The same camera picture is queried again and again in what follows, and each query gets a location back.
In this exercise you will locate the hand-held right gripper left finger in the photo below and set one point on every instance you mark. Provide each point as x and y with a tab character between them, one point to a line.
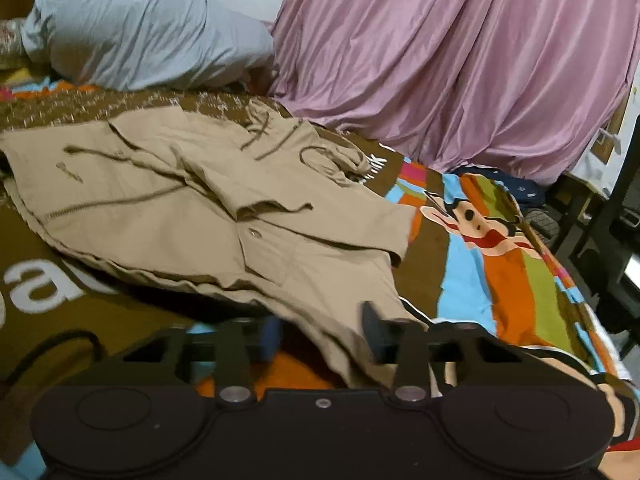
270	342

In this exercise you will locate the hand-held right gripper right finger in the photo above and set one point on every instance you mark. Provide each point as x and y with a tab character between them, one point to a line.
376	332

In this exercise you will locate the beige hooded jacket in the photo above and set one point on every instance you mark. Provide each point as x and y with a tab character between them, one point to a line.
210	200

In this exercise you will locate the brown cartoon printed blanket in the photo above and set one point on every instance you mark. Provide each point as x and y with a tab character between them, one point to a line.
500	270

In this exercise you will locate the dark blue cloth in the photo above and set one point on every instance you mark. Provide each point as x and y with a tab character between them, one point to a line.
515	185

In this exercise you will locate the wooden desk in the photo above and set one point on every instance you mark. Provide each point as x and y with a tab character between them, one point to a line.
597	160

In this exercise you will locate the pink curtain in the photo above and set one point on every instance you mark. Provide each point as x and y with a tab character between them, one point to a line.
440	55

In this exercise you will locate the grey striped pillow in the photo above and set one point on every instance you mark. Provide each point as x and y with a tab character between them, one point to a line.
140	25

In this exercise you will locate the floral patterned cloth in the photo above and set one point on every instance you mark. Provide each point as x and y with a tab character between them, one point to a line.
10	42

